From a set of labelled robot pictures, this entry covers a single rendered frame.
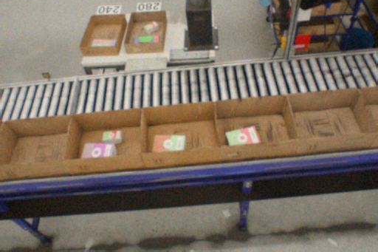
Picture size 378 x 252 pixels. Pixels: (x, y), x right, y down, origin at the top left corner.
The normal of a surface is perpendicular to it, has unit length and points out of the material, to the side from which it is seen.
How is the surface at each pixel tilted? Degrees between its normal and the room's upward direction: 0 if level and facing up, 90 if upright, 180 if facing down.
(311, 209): 0
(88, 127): 89
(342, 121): 1
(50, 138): 0
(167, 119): 89
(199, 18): 90
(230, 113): 89
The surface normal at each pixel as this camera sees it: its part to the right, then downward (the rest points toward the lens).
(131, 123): 0.05, 0.78
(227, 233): -0.08, -0.61
